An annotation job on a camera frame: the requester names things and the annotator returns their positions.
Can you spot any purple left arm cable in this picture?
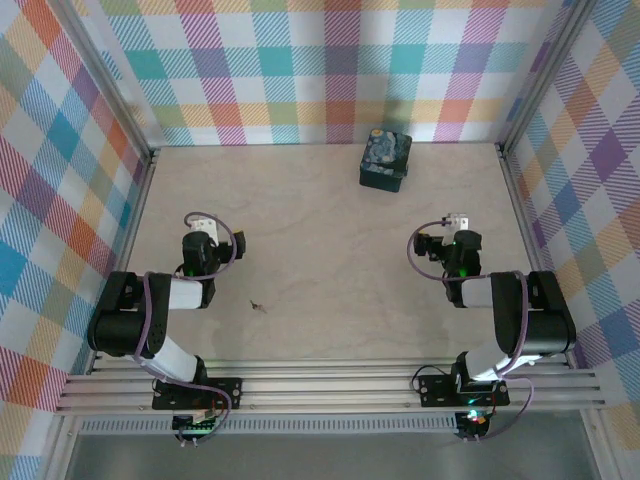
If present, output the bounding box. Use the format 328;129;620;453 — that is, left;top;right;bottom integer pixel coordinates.
133;212;240;441

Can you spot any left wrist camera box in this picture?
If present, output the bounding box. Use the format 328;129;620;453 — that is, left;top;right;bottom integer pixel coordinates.
192;213;221;242

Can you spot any grey slotted cable duct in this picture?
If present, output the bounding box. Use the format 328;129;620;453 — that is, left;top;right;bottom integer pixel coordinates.
79;418;460;435

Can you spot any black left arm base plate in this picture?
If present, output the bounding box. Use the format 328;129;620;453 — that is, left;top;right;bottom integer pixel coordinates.
152;377;244;412

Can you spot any aluminium side rail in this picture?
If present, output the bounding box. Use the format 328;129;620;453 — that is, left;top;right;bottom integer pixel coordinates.
115;147;162;361
495;142;551;275

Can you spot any wide aluminium frame rail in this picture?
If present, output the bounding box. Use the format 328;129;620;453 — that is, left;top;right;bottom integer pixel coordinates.
55;373;607;414

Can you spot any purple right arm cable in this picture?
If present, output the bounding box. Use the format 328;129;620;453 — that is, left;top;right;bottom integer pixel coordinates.
407;219;534;444

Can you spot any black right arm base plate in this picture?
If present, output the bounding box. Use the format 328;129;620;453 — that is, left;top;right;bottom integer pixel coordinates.
417;372;511;407

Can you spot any aluminium corner post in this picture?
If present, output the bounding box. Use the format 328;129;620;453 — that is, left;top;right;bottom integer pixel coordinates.
58;0;157;157
499;0;599;151

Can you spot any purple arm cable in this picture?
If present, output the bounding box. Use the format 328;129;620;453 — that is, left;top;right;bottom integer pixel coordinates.
407;219;534;444
133;212;240;441

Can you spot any narrow aluminium frame rail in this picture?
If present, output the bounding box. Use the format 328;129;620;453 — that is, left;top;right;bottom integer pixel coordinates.
85;357;574;376

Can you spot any dark teal painted box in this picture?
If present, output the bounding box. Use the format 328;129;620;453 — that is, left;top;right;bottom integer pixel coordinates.
357;127;414;195

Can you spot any short aluminium frame leg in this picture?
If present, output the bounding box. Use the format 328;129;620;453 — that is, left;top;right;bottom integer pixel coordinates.
47;414;81;480
579;409;614;480

